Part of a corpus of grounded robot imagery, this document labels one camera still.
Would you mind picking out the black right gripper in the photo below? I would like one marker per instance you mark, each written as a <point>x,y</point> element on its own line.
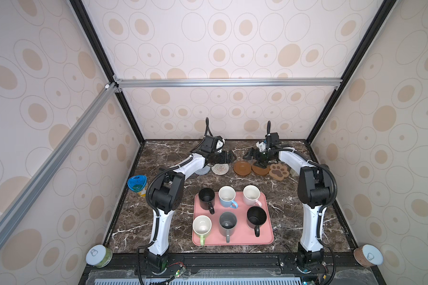
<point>257,151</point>

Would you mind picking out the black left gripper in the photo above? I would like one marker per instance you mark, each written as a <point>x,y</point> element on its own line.
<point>227,157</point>

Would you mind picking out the multicolour stitched white coaster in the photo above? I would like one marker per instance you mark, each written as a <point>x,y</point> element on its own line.
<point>220,169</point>

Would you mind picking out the round brown wooden coaster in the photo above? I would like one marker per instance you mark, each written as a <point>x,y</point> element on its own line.
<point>260,171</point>

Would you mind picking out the brown paw shaped coaster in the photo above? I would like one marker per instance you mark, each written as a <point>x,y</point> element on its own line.
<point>279,171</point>

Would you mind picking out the light blue mug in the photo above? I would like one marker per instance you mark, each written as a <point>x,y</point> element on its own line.
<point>227,196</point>

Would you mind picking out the pink white mug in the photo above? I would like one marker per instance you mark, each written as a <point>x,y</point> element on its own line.
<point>251,195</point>

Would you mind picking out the light blue woven coaster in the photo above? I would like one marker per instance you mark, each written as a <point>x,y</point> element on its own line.
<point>205,170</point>

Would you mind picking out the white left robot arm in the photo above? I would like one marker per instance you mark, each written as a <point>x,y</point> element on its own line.
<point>165,194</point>

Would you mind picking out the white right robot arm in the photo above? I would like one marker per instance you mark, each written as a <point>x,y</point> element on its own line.
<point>317,190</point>

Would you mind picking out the blue lidded white cup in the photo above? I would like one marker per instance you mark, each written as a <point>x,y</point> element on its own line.
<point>138,184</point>

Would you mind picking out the black mug back left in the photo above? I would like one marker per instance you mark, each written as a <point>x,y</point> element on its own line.
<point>207,199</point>

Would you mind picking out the black mug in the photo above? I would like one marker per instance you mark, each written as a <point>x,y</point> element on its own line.
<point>256,217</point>
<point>207,199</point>

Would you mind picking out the black mug front right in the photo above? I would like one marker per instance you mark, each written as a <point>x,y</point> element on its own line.
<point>256,217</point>

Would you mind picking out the grey mug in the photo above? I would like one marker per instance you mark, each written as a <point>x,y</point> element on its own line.
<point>227,224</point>

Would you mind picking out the pink tray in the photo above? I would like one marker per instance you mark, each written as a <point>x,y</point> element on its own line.
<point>243,234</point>

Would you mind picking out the green white mug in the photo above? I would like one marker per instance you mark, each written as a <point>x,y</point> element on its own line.
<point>202,226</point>

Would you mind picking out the aluminium back crossbar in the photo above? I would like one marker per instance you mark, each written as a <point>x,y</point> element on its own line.
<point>120,83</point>

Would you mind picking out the brown can white lid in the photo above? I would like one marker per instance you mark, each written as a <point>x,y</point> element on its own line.
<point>368,256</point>

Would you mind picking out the green jar white lid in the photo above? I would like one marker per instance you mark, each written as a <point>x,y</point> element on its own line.
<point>98,256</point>

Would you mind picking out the aluminium left side bar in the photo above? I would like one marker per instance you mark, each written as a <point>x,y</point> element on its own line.
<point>32,190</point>

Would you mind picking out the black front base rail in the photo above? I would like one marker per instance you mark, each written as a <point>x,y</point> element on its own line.
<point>231,269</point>

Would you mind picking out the black right corner post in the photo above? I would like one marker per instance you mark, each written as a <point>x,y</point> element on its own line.
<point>371,33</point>

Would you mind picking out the black corner frame post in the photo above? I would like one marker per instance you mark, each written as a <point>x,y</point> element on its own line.
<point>90,32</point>

